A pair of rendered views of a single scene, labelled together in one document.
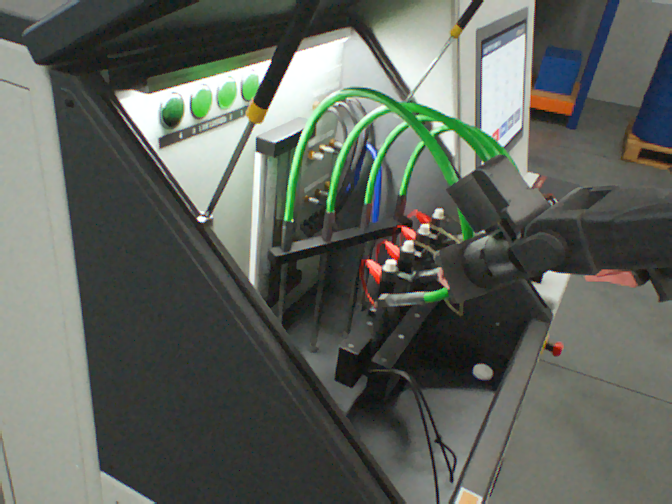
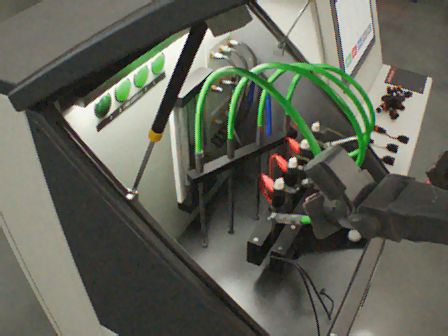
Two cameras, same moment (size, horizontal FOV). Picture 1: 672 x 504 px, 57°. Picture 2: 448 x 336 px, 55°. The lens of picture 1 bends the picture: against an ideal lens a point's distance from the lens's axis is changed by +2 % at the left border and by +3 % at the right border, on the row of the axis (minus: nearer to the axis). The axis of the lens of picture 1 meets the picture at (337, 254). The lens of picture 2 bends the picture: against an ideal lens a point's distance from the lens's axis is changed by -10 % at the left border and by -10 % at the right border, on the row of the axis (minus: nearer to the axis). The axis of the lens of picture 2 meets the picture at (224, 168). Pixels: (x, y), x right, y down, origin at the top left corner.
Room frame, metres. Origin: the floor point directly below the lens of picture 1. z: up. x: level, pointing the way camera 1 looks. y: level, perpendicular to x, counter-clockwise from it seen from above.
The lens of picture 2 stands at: (0.08, -0.04, 1.84)
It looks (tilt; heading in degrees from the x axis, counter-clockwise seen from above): 40 degrees down; 5
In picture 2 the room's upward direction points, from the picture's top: 1 degrees counter-clockwise
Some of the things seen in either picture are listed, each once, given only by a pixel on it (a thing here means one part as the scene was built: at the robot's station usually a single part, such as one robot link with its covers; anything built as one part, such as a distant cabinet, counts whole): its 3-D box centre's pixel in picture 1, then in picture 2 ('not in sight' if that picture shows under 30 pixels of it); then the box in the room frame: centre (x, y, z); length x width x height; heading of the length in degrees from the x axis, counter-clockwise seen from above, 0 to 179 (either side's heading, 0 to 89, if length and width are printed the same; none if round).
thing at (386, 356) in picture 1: (395, 339); (291, 222); (0.96, -0.14, 0.91); 0.34 x 0.10 x 0.15; 156
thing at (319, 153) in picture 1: (325, 148); (224, 81); (1.18, 0.05, 1.20); 0.13 x 0.03 x 0.31; 156
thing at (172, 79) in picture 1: (265, 52); (166, 39); (0.96, 0.15, 1.43); 0.54 x 0.03 x 0.02; 156
